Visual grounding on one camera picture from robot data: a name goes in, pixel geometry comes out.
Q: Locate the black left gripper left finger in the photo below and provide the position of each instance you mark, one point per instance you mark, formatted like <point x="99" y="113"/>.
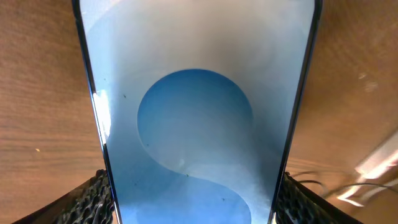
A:
<point x="90" y="203"/>

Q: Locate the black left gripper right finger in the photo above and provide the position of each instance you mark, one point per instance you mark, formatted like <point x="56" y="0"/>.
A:
<point x="297" y="204"/>

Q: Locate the blue Galaxy smartphone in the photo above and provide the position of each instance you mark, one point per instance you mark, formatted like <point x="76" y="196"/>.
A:
<point x="196" y="102"/>

